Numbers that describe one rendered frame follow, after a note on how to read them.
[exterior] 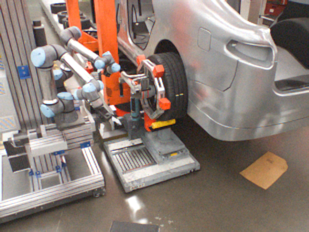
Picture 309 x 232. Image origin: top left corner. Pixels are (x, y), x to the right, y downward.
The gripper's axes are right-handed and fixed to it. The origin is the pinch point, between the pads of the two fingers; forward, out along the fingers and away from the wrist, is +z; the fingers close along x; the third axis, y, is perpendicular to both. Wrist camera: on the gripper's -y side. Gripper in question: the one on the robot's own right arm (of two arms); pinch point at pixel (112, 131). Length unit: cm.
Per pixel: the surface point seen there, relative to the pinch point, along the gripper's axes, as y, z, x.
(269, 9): 270, 50, -461
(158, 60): 53, -16, -77
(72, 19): 288, -86, -81
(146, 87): 46, -2, -54
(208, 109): -3, 25, -74
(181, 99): 37, 22, -76
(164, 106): 35, 18, -57
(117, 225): -2, 62, 28
